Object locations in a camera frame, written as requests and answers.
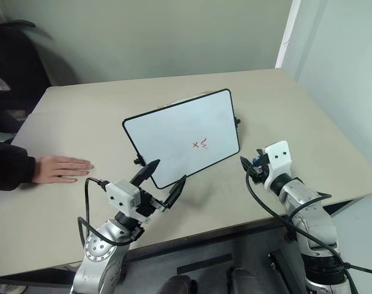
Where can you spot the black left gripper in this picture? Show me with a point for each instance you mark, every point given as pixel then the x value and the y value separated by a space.
pixel 146 203

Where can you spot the person's bare hand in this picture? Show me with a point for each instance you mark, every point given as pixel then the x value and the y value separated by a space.
pixel 59 169

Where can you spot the person's black jacket torso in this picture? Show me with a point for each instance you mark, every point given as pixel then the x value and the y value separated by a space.
pixel 14 76

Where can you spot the black whiteboard stand knob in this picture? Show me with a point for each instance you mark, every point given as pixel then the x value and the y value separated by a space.
pixel 139 160
pixel 237 120

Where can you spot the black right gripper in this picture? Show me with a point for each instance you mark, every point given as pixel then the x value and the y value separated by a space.
pixel 260 170

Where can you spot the black flat bar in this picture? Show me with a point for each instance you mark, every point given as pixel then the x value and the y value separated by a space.
pixel 204 264

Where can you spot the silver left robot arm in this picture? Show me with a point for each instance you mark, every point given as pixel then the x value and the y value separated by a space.
pixel 103 254

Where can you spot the black metal bracket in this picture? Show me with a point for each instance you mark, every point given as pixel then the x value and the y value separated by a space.
pixel 285 269

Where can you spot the white board with black frame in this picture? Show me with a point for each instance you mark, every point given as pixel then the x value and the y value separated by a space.
pixel 186 131

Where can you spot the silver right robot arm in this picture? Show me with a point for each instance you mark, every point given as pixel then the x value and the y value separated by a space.
pixel 311 220

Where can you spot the dark rounded shape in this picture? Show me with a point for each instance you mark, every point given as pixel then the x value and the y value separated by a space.
pixel 242 280
pixel 180 284

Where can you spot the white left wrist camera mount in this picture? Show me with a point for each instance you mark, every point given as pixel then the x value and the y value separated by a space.
pixel 121 196

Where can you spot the person's black sleeved forearm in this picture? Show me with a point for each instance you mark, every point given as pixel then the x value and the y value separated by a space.
pixel 8 165

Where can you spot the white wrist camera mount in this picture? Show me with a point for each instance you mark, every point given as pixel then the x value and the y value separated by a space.
pixel 277 162
pixel 121 196

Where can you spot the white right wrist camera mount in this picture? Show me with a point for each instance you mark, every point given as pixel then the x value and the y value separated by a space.
pixel 277 162

